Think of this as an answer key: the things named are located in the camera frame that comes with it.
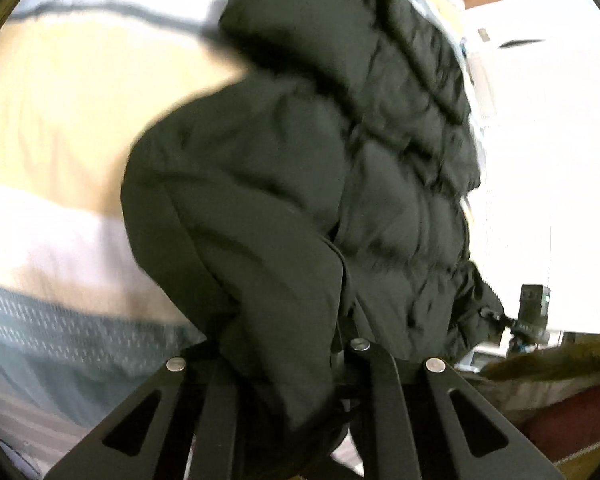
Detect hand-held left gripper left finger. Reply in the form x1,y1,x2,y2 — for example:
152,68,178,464
45,345,243,480

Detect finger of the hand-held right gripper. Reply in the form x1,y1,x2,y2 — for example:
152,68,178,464
486,307,520,335

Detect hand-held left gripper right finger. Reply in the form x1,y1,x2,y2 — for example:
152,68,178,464
331,338,566,480

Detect black puffer jacket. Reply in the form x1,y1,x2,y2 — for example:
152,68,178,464
121,0,506,466

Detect brown furry cloth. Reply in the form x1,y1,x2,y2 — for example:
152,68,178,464
480,342,600,382

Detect dark red cloth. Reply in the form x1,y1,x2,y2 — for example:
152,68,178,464
522,384,600,462

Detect white wardrobe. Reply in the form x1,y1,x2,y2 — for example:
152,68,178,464
467,35,600,336

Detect striped bed cover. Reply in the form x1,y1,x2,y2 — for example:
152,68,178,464
0,0,486,480

